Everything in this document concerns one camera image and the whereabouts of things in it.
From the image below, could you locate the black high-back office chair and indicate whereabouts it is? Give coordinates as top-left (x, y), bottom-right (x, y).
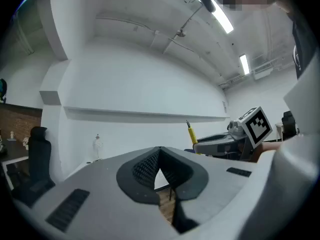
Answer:
top-left (11, 126), bottom-right (56, 208)

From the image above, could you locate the person's right forearm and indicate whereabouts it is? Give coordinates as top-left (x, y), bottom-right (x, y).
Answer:
top-left (257, 142), bottom-right (282, 163)

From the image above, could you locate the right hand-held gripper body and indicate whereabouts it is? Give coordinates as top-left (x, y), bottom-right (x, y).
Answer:
top-left (227, 106), bottom-right (273, 162)

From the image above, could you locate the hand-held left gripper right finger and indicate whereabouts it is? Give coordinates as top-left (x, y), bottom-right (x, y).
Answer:
top-left (159, 146), bottom-right (258, 235)

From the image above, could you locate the short ceiling light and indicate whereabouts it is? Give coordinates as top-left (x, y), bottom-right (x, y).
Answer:
top-left (239, 54), bottom-right (251, 76)

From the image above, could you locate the long ceiling light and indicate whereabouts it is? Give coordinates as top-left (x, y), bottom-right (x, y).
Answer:
top-left (182, 0), bottom-right (235, 35)

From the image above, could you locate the black mesh office chair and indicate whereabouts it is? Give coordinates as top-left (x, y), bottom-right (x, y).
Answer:
top-left (281, 110), bottom-right (299, 142)

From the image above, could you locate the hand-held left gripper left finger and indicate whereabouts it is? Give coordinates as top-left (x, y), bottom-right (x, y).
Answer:
top-left (13, 146), bottom-right (181, 240)

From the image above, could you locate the person's black shirt torso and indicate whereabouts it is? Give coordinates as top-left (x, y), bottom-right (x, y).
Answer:
top-left (287, 8), bottom-right (320, 80)

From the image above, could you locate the dark side desk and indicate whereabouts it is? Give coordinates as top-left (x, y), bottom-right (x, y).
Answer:
top-left (0, 138), bottom-right (30, 190)

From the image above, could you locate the white air conditioner unit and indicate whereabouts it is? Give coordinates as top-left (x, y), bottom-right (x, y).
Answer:
top-left (252, 66), bottom-right (274, 81)

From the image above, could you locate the yellow utility knife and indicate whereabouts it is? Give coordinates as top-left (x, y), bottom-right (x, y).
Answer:
top-left (186, 120), bottom-right (199, 145)

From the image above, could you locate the gold wire table lamp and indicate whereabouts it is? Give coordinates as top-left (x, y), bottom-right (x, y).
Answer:
top-left (91, 133), bottom-right (105, 162)

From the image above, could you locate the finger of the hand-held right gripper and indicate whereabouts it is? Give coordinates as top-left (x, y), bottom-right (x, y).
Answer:
top-left (193, 139), bottom-right (241, 158)
top-left (197, 132), bottom-right (233, 143)

